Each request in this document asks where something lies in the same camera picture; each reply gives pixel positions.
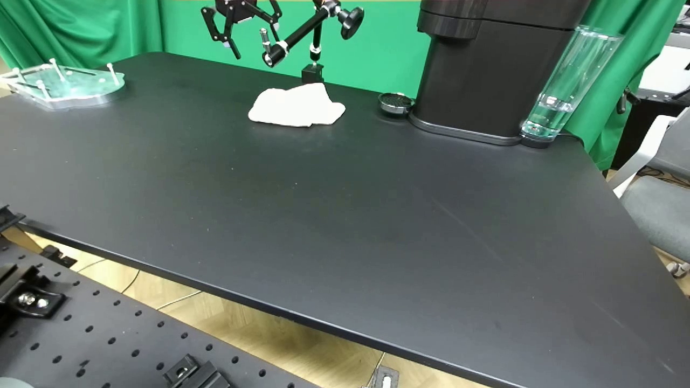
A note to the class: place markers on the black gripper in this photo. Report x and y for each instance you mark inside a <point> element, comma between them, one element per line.
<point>244,4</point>

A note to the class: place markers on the white cloth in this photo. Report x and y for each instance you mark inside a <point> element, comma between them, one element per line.
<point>299,105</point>

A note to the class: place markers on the green backdrop curtain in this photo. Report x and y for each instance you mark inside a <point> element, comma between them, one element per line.
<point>179,34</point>

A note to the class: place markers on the small black round cap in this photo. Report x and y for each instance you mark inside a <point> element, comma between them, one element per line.
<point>393,105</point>

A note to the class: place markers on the clear acrylic plate with pegs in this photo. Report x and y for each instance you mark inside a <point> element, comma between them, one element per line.
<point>67,82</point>

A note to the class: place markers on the clear plastic cylinder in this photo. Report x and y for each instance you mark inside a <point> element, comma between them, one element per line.
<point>567,78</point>

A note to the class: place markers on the black perforated breadboard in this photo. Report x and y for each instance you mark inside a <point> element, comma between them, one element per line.
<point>94,337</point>

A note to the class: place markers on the black clamp with silver screws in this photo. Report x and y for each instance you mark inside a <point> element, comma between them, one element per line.
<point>33,300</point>

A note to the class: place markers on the black floor outlet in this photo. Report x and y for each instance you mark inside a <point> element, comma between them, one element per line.
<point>386,378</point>

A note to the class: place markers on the white side table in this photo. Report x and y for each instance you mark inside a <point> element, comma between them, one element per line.
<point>669,72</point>

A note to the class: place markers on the grey office chair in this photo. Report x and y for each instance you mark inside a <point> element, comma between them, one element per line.
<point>660,208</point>

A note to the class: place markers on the black pedestal box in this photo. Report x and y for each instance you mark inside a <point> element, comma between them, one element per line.
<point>481,72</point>

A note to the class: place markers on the small black bracket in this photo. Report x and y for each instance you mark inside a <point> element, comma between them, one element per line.
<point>191,372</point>

